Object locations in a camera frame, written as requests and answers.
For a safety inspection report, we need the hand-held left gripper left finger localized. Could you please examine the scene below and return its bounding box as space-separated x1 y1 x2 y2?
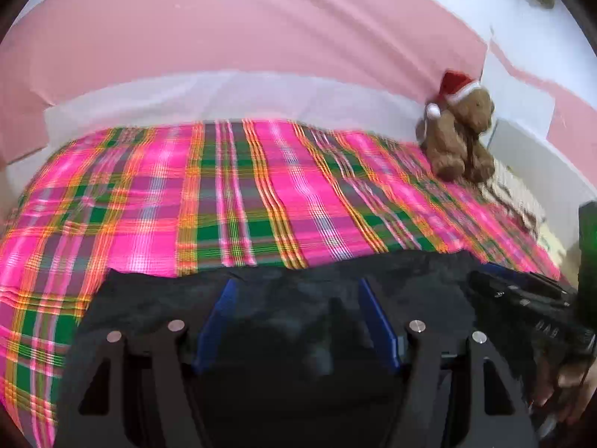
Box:
53 279 238 448

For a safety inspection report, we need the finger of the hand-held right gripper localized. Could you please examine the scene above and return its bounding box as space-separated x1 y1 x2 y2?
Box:
485 264 576 297
469 271 532 318

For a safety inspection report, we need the beige patterned cloth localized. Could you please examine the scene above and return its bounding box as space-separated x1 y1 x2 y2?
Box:
480 159 548 243

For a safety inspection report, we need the person's right hand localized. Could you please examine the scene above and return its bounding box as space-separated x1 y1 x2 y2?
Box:
532 359 593 425

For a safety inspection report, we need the pink green plaid blanket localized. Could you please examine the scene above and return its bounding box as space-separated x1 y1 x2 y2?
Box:
0 119 565 448

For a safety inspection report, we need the white bed surround panel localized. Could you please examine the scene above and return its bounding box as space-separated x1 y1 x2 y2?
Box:
44 51 597 262

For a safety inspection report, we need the dark green object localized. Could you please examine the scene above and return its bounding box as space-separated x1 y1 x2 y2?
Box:
578 202 597 323

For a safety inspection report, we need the brown teddy bear santa hat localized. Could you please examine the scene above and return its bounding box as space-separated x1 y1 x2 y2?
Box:
416 71 496 183

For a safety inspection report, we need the black puffer jacket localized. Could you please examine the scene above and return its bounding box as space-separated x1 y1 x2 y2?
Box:
70 249 560 448

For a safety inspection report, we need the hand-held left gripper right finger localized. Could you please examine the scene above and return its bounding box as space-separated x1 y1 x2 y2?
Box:
358 277 537 448

